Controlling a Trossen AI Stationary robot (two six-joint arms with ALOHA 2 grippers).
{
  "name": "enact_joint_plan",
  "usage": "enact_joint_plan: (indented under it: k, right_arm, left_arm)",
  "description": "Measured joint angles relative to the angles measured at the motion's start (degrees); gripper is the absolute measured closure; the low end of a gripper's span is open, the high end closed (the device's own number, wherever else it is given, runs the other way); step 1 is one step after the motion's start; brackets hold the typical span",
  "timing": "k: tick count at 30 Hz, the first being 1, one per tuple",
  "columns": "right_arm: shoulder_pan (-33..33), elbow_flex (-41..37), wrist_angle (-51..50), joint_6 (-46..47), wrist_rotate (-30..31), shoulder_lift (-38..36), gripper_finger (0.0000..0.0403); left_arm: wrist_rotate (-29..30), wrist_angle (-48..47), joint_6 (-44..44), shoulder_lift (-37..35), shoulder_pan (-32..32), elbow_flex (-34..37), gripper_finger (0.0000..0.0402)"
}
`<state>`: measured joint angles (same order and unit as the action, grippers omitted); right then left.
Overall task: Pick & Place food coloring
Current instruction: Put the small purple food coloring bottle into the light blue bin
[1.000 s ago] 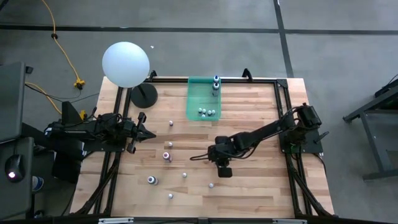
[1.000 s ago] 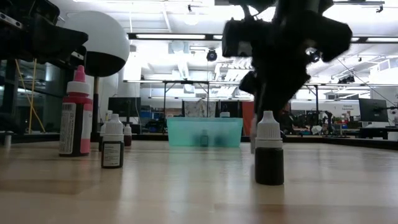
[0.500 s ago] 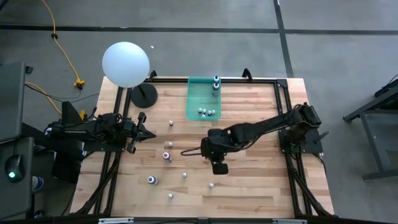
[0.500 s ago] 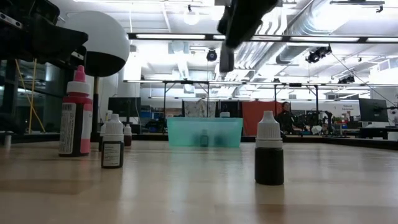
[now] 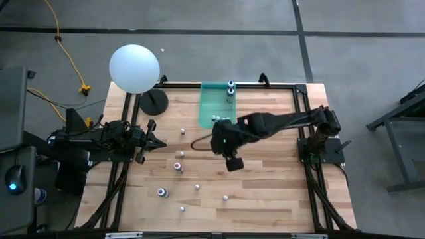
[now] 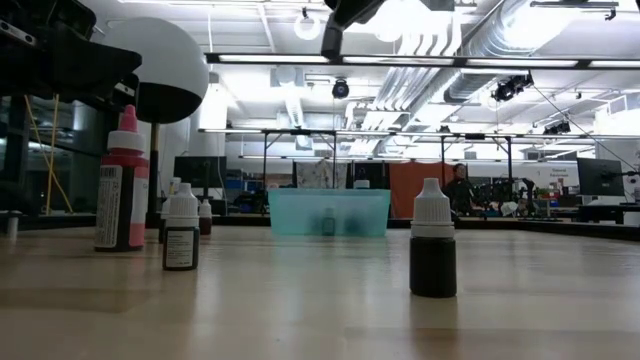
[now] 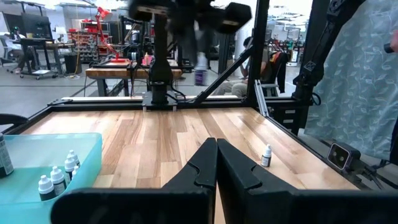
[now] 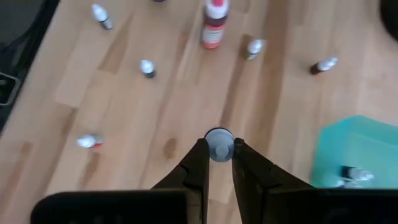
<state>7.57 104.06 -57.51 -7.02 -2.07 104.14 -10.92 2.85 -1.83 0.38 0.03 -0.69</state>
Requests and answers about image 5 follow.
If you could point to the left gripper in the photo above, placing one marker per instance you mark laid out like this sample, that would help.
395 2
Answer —
150 132

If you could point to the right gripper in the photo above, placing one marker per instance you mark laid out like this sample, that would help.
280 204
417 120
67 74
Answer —
225 139

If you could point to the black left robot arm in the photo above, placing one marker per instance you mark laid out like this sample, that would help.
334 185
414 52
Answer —
83 139

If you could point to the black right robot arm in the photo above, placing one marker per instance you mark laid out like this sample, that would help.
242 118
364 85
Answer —
285 120

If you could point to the teal translucent plastic bin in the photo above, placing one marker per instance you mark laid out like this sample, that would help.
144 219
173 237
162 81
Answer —
212 99

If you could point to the white globe lamp black stand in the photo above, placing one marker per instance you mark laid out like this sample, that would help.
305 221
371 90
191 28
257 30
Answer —
134 68

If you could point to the white blue cup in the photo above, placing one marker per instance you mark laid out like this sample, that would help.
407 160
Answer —
40 196

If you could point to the black computer mouse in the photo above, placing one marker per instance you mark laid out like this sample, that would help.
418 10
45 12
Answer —
15 176

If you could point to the grey desk panel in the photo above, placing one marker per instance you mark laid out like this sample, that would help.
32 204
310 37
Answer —
11 106
16 215

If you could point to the grey metal cart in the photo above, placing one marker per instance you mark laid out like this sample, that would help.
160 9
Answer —
398 151

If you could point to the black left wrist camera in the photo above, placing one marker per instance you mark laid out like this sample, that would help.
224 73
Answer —
138 137

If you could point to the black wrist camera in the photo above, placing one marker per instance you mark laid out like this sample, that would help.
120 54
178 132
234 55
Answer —
138 137
235 164

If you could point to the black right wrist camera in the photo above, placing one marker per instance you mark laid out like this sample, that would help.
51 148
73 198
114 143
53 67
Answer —
235 164

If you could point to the silver bracket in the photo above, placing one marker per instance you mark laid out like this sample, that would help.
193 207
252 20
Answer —
308 236
123 235

